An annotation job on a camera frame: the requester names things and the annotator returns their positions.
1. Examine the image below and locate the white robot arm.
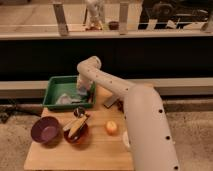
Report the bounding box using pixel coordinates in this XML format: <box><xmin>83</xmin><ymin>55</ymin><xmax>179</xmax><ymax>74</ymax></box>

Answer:
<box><xmin>77</xmin><ymin>56</ymin><xmax>181</xmax><ymax>171</ymax></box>

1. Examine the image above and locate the green plastic tray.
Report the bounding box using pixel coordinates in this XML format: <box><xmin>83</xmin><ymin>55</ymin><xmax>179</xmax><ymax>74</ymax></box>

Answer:
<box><xmin>43</xmin><ymin>76</ymin><xmax>96</xmax><ymax>110</ymax></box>

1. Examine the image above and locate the white cloth in tray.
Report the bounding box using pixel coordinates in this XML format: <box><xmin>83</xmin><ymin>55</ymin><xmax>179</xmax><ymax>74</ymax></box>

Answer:
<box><xmin>56</xmin><ymin>93</ymin><xmax>80</xmax><ymax>105</ymax></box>

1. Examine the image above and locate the small dark round object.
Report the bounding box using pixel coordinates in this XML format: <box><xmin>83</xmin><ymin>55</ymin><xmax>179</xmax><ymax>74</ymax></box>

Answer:
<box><xmin>74</xmin><ymin>107</ymin><xmax>85</xmax><ymax>118</ymax></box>

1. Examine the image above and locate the red-brown bowl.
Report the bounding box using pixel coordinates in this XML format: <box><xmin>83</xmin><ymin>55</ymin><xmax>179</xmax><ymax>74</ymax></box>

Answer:
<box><xmin>63</xmin><ymin>124</ymin><xmax>89</xmax><ymax>144</ymax></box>

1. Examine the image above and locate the orange fruit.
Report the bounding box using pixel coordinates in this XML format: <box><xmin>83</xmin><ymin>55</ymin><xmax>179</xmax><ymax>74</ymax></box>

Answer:
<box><xmin>105</xmin><ymin>121</ymin><xmax>118</xmax><ymax>135</ymax></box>

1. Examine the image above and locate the purple bowl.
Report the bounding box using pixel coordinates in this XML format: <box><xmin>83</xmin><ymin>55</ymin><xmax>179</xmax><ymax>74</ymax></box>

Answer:
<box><xmin>31</xmin><ymin>116</ymin><xmax>61</xmax><ymax>144</ymax></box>

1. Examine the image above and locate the background dark bowl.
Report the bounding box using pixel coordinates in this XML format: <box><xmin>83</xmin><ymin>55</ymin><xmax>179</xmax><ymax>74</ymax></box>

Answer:
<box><xmin>108</xmin><ymin>21</ymin><xmax>119</xmax><ymax>30</ymax></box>

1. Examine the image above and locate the left metal post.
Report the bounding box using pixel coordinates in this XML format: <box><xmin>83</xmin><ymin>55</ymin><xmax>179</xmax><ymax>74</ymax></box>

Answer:
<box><xmin>53</xmin><ymin>2</ymin><xmax>69</xmax><ymax>36</ymax></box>

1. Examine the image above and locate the metal post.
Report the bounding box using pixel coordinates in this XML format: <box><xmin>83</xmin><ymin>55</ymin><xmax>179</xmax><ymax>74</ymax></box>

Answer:
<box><xmin>53</xmin><ymin>2</ymin><xmax>69</xmax><ymax>36</ymax></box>
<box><xmin>119</xmin><ymin>2</ymin><xmax>129</xmax><ymax>35</ymax></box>

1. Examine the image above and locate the right metal post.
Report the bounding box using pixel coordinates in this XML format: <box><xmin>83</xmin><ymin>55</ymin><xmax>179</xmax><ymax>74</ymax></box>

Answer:
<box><xmin>119</xmin><ymin>2</ymin><xmax>129</xmax><ymax>35</ymax></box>

